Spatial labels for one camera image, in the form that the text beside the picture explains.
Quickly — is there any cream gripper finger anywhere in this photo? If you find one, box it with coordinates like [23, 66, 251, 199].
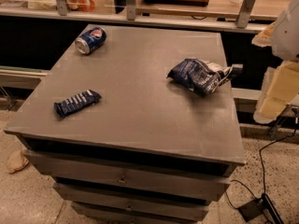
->
[251, 22, 276, 48]

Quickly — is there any blue pepsi can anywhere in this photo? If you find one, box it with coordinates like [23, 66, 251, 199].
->
[75, 27, 107, 55]

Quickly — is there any grey metal bracket middle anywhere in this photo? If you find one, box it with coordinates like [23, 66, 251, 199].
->
[126, 0, 136, 21]

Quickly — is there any bottom grey drawer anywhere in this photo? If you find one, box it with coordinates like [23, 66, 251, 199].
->
[71, 202, 197, 224]

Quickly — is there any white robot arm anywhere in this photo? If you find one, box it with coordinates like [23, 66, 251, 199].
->
[251, 0, 299, 124]

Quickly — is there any blue chip bag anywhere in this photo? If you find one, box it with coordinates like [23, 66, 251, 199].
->
[167, 58, 243, 96]

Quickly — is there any dark blue snack bar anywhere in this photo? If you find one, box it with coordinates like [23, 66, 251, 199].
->
[53, 90, 102, 119]

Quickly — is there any grey drawer cabinet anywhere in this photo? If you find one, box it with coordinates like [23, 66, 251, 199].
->
[3, 23, 247, 224]

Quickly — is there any grey metal bracket right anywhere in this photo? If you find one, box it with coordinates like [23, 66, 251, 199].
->
[236, 0, 256, 28]

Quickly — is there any black floor power box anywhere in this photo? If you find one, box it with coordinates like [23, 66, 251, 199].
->
[237, 193, 284, 224]

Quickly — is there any grey drawer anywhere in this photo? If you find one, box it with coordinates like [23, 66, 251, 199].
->
[53, 183, 208, 222]
[71, 202, 197, 224]
[25, 150, 229, 201]

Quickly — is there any black power cable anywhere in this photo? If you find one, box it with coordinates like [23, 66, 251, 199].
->
[224, 109, 299, 210]

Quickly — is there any top grey drawer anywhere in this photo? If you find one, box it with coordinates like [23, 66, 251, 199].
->
[25, 150, 229, 201]

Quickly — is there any crumpled paper on floor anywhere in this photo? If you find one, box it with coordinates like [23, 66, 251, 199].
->
[7, 150, 29, 174]

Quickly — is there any middle grey drawer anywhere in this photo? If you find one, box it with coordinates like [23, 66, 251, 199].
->
[53, 183, 208, 222]

